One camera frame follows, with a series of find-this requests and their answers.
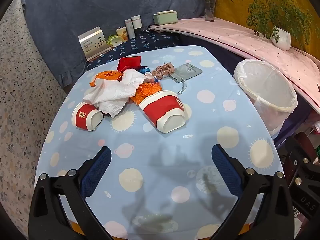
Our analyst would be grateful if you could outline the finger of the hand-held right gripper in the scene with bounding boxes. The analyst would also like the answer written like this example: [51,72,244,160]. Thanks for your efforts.
[285,135,320,180]

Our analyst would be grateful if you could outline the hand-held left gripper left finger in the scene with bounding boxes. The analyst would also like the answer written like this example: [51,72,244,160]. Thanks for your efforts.
[29,146,112,240]

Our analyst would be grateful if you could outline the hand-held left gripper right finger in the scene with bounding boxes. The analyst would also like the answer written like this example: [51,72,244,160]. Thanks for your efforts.
[211,144,293,240]

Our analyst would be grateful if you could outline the small red white paper cup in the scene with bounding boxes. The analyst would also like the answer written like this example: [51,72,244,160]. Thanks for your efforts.
[72,102,104,131]

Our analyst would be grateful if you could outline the white lined waste bin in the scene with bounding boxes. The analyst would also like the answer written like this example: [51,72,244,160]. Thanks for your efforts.
[233,59,298,137]

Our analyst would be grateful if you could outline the white textured towel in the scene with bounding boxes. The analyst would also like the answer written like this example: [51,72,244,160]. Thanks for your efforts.
[83,80,137,118]

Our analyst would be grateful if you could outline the large red white paper cup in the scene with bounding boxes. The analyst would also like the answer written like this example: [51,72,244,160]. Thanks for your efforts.
[138,91,187,134]

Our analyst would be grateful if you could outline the plain orange plastic bag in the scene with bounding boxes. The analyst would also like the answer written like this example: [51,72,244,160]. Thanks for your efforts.
[131,82,162,105]

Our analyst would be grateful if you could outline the grey drawstring pouch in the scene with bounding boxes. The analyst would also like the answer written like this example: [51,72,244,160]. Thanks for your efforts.
[169,63,203,94]

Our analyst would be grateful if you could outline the red envelope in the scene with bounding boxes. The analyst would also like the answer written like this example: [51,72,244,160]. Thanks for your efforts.
[117,57,142,71]

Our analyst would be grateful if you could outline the beige dotted scrunchie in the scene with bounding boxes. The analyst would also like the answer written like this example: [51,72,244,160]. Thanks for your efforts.
[151,62,178,78]

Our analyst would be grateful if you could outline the light blue planet tablecloth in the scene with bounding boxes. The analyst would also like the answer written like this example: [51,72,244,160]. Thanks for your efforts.
[34,45,285,240]

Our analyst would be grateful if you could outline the green plant in white pot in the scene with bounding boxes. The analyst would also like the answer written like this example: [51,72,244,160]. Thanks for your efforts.
[229,0,315,51]

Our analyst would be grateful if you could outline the dark purple cloth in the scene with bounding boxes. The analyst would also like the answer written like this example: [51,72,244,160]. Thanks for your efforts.
[179,34,313,140]

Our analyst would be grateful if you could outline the white flat box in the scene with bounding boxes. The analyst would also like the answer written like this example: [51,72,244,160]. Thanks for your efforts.
[78,27,112,62]

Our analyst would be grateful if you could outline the small green packet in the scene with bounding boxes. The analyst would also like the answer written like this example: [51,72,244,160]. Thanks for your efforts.
[107,35,123,47]

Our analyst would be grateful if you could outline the pink cloth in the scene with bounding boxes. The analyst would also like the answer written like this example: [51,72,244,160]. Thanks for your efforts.
[148,17,320,117]

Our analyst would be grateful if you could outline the navy leaf print cloth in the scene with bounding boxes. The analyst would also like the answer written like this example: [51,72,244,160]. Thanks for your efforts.
[86,30,180,70]

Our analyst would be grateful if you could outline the yellow printed tin can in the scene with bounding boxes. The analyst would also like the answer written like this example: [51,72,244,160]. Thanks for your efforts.
[116,26,128,42]

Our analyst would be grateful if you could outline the white tall bottle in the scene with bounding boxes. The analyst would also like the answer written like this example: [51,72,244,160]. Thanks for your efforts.
[124,19,135,39]

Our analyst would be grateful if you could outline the yellow blanket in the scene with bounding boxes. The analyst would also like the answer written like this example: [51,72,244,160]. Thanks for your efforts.
[215,0,320,60]

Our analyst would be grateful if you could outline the white jar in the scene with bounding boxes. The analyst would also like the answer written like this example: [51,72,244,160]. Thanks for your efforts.
[131,16,143,29]

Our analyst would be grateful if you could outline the glass vase with pink flowers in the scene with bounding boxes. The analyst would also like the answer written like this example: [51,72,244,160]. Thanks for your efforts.
[194,0,221,22]

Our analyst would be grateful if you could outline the pale green tissue box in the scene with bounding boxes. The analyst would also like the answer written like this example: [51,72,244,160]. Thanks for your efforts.
[153,9,178,25]

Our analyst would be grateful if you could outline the grey blue blanket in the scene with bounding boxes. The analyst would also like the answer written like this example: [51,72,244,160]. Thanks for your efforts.
[20,0,217,93]

